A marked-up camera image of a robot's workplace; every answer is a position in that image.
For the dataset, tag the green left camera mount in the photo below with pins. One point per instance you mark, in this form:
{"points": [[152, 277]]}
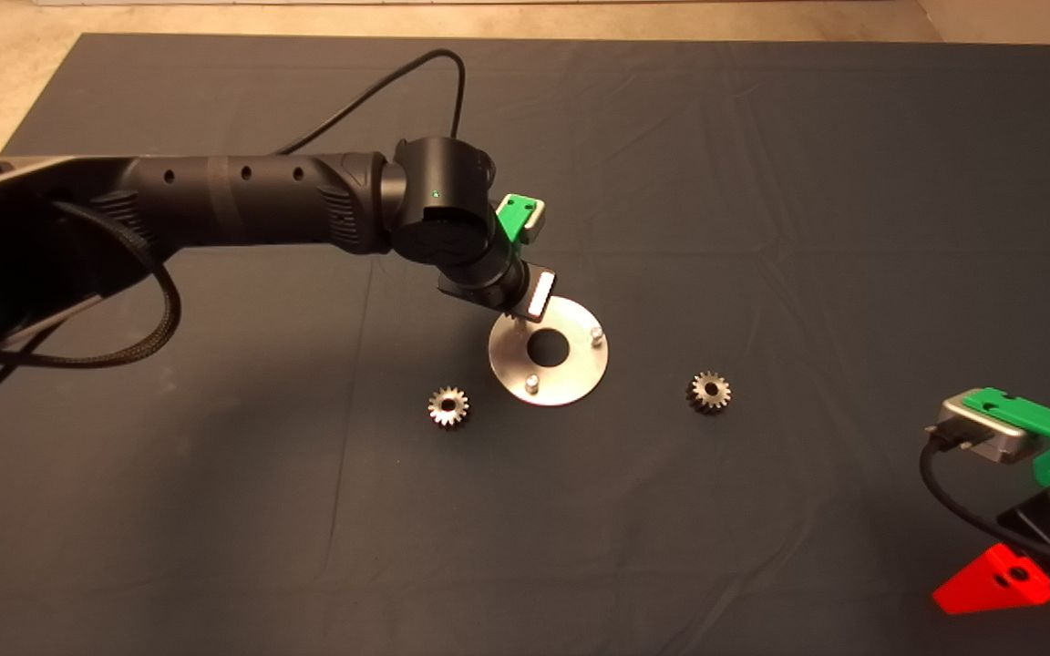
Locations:
{"points": [[511, 219]]}

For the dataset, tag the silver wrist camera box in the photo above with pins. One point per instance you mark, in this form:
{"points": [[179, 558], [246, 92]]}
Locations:
{"points": [[536, 223], [990, 435]]}

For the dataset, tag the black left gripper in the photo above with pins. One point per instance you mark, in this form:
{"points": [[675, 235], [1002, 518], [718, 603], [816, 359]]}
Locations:
{"points": [[525, 287]]}

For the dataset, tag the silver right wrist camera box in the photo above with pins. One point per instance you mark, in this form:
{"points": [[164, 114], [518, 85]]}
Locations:
{"points": [[990, 435]]}

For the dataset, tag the dark grey table cloth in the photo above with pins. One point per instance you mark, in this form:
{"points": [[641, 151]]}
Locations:
{"points": [[762, 182]]}

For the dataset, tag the round metal carrier plate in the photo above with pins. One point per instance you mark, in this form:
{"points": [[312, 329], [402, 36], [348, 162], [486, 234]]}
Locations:
{"points": [[571, 374]]}

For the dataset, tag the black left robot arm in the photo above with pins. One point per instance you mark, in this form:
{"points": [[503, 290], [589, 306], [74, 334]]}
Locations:
{"points": [[215, 205]]}

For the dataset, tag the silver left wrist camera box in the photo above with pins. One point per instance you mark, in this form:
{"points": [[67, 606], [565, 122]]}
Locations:
{"points": [[536, 223]]}

